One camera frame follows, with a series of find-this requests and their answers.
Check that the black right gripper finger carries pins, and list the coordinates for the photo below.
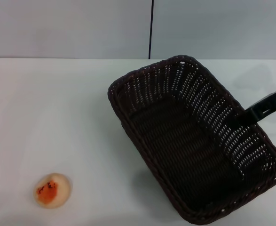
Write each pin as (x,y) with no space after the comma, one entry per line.
(264,106)

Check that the dark brown woven basket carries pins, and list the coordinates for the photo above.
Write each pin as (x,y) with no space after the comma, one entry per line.
(180,150)

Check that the round bun with orange glaze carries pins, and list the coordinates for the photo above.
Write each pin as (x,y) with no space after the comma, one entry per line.
(52,190)

